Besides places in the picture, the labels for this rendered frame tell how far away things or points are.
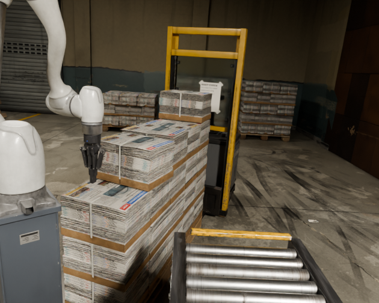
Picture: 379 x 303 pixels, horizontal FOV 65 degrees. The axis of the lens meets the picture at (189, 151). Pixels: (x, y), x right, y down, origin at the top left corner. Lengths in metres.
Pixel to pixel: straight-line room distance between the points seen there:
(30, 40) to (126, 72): 2.56
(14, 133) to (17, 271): 0.46
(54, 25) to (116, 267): 1.11
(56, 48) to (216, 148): 2.17
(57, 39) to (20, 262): 0.79
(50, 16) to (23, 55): 8.11
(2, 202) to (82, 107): 0.50
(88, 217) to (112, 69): 7.19
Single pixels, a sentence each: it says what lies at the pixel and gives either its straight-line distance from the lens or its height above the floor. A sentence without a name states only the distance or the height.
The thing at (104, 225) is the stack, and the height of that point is 0.72.
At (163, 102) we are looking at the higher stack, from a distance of 2.49.
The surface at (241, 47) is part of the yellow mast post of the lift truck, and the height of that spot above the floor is 1.69.
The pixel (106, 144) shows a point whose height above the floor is 1.05.
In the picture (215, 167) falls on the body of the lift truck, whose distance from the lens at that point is 3.18.
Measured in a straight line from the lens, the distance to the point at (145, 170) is 1.59.
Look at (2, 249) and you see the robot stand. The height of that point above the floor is 0.89.
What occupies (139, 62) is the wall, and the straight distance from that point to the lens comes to 8.43.
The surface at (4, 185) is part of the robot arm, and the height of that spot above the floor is 1.09.
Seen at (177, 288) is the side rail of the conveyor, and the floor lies 0.80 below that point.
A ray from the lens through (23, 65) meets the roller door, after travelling 9.34.
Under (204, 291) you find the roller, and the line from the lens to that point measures 1.05.
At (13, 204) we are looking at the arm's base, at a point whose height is 1.02.
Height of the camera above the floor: 1.48
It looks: 16 degrees down
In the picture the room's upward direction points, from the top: 4 degrees clockwise
